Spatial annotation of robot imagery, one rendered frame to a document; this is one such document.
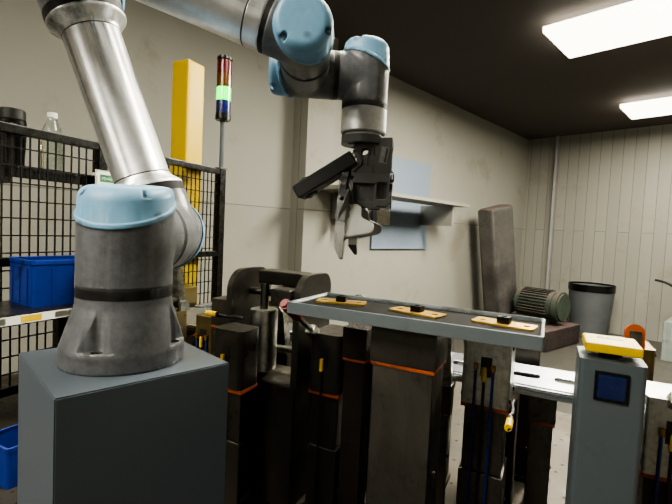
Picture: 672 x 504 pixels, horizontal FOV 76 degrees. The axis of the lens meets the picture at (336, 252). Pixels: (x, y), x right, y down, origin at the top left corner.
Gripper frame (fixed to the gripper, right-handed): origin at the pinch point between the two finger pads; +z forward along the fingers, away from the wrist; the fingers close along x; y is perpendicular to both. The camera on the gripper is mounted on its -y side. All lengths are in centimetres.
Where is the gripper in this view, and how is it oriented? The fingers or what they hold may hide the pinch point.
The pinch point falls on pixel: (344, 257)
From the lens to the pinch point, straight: 72.4
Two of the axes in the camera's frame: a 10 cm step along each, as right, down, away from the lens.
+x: 2.0, -0.4, 9.8
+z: -0.5, 10.0, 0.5
